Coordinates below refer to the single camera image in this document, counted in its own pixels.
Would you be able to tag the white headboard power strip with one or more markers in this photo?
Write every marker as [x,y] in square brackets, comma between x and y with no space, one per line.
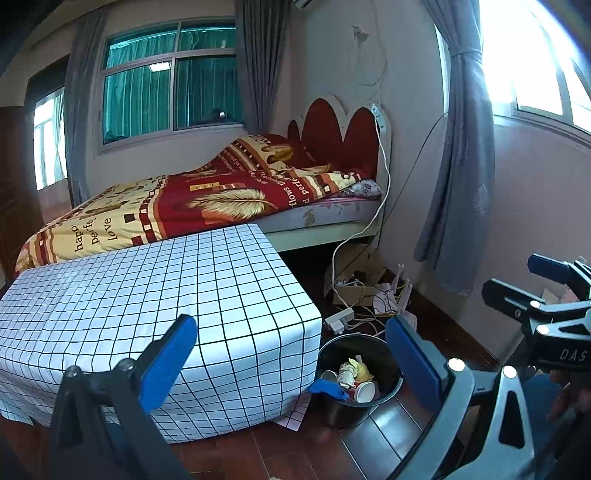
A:
[377,114]

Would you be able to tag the red scalloped headboard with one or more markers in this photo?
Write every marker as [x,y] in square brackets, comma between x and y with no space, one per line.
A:
[323,129]

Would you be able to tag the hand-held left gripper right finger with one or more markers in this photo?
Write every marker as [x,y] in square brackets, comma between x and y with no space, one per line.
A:
[415,364]

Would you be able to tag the white router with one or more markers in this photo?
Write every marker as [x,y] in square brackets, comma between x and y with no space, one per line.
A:
[397,300]

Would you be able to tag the blue cloth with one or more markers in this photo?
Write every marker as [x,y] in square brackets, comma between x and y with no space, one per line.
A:
[330,388]

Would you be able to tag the person's right hand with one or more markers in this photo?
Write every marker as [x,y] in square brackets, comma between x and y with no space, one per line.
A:
[565,392]

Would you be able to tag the yellow cloth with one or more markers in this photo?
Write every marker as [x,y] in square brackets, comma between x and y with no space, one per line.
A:
[361,368]

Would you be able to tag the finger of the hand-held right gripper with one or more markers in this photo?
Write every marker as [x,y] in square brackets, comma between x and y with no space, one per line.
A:
[549,266]
[508,293]

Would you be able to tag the white tissue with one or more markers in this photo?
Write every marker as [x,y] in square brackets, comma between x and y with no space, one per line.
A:
[346,374]

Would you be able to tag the white black-grid tablecloth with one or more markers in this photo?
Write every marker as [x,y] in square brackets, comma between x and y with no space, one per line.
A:
[138,300]

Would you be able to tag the black trash bin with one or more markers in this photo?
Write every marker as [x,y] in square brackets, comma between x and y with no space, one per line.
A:
[337,415]

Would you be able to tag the small bright window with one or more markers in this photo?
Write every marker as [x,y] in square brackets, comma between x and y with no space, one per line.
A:
[46,138]

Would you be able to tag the bright side window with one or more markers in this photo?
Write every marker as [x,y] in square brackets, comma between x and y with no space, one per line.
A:
[531,60]

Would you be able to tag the white floor power strip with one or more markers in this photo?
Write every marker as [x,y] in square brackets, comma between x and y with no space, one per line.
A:
[340,319]

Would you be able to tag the large window green curtain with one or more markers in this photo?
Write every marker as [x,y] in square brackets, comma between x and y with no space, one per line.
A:
[138,101]

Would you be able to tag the bed with white frame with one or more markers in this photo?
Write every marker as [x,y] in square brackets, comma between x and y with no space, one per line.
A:
[332,221]

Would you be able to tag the red yellow printed blanket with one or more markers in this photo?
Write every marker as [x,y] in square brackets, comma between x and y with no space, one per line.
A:
[184,207]

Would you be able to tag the cardboard box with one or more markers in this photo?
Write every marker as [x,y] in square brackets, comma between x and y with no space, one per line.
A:
[351,293]

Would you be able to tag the brown wooden door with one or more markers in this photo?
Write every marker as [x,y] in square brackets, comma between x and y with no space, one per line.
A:
[18,194]

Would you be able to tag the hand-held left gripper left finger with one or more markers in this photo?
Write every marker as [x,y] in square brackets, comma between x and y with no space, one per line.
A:
[168,364]

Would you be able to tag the floral pillow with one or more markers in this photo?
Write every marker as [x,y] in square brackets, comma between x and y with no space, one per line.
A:
[368,188]

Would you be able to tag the grey curtain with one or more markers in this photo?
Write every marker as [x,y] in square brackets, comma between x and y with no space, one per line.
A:
[263,69]
[83,115]
[461,184]

